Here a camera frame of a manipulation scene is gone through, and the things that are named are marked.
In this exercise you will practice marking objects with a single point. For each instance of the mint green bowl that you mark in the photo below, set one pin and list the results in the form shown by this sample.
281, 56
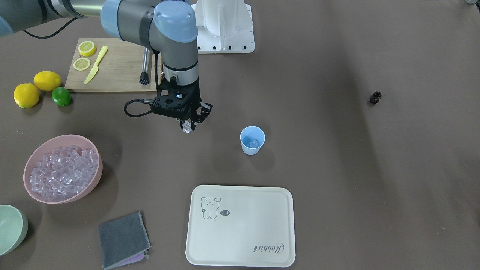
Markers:
13, 228

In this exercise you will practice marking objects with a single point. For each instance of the yellow plastic knife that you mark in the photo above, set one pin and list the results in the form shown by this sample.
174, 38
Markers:
94, 69

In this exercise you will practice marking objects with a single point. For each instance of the lemon slice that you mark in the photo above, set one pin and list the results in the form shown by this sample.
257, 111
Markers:
87, 48
81, 64

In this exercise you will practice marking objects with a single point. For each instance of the steel muddler black tip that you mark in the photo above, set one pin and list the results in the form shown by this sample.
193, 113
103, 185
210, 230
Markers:
144, 77

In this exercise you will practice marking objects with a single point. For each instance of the green lime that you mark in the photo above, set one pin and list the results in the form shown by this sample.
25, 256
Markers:
61, 96

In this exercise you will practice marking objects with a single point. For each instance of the clear ice cube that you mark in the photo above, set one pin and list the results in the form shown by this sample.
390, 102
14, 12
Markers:
186, 127

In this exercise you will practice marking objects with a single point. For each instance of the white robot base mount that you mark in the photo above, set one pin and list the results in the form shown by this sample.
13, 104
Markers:
224, 27

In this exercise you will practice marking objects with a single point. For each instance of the pile of clear ice cubes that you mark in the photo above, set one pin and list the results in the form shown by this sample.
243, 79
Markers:
63, 173

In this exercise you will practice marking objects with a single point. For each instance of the upper lemon slice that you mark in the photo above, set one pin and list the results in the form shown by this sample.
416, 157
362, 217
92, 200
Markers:
87, 48

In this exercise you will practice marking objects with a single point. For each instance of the ice cube in cup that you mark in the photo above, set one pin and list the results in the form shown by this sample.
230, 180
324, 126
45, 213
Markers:
254, 144

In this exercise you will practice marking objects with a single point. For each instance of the wooden cutting board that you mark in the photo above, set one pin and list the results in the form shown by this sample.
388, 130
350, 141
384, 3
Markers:
119, 70

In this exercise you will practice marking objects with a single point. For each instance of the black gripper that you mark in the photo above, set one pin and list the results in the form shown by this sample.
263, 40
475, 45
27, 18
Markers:
195, 100

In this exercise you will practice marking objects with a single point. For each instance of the yellow lemon near board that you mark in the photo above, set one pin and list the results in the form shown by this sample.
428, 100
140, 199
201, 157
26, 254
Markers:
47, 80

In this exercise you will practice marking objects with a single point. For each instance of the light blue plastic cup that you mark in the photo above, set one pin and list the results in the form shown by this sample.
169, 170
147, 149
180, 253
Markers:
252, 139

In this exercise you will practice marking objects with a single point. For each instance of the cream rabbit tray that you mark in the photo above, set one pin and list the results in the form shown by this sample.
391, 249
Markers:
241, 226

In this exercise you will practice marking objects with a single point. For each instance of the yellow lemon outer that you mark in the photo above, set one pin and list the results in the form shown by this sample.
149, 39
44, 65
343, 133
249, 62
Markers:
26, 95

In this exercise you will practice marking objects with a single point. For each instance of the pink bowl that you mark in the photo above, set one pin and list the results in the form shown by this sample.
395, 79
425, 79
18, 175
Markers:
58, 142

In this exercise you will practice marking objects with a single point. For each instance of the lower lemon slice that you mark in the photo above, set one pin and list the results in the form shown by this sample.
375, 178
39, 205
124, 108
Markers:
81, 64

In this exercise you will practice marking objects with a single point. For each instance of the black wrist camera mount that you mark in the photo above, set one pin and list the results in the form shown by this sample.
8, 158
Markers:
174, 105

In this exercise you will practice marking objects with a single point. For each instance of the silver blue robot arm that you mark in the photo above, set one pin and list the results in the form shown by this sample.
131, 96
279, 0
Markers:
167, 28

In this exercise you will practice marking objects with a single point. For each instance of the dark cherries pair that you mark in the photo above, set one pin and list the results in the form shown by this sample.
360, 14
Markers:
376, 97

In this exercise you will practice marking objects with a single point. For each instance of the grey folded cloth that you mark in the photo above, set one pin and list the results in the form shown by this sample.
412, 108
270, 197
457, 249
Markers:
123, 241

